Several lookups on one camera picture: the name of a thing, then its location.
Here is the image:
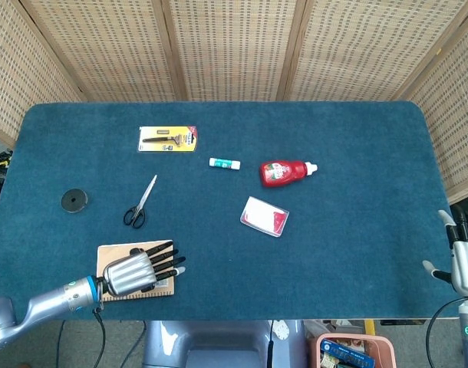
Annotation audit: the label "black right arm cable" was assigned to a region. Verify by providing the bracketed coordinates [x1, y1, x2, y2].
[425, 297, 467, 368]

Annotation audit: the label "tan spiral notebook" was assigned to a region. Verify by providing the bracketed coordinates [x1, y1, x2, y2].
[94, 239, 176, 304]

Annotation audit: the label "white green glue stick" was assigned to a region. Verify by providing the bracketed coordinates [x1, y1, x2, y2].
[208, 157, 242, 171]

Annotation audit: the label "woven rattan screen panel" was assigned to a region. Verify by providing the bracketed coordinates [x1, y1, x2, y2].
[11, 0, 187, 103]
[276, 0, 468, 103]
[0, 0, 84, 149]
[394, 7, 468, 205]
[160, 0, 308, 103]

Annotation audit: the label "blue carpet table mat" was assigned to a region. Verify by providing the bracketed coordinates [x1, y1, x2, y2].
[0, 100, 456, 321]

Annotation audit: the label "blue printed box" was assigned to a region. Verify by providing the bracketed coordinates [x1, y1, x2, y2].
[319, 336, 376, 368]

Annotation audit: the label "thin black floor cable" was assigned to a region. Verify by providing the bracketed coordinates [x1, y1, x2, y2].
[120, 320, 148, 368]

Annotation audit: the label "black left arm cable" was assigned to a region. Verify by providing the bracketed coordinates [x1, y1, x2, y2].
[91, 302, 107, 368]

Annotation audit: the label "black tape roll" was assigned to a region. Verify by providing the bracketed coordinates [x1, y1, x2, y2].
[61, 188, 89, 214]

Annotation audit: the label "black handled scissors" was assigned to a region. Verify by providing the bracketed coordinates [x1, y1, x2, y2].
[122, 174, 159, 230]

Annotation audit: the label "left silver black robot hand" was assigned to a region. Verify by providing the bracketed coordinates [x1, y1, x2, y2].
[102, 240, 187, 297]

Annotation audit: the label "red bottle with white cap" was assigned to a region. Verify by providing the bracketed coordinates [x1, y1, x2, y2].
[260, 159, 319, 189]

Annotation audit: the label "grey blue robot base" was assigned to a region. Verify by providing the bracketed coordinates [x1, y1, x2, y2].
[140, 320, 307, 368]

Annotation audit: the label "pink plastic basket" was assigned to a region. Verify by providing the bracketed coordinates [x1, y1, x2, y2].
[308, 332, 397, 368]

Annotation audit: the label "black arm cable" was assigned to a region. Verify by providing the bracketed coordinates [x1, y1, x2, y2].
[425, 297, 467, 368]
[91, 302, 107, 368]

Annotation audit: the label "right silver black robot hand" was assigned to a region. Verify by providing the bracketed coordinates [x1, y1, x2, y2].
[421, 209, 468, 297]

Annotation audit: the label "clear pouch with red card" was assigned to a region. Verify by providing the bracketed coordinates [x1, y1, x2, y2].
[239, 195, 291, 238]

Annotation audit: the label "packaged razor on yellow card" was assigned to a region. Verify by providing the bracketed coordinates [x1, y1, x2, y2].
[137, 124, 199, 153]

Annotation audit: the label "black cable on robot base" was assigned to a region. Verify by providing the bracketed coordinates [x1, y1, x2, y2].
[266, 320, 276, 368]

